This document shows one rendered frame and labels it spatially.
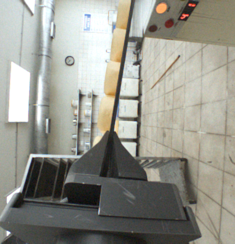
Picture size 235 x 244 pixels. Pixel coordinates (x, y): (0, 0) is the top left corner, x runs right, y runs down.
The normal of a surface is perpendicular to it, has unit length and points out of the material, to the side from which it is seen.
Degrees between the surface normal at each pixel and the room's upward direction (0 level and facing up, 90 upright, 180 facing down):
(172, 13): 90
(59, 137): 90
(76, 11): 90
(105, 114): 88
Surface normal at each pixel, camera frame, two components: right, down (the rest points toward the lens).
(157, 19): -0.03, 0.99
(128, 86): 0.10, 0.06
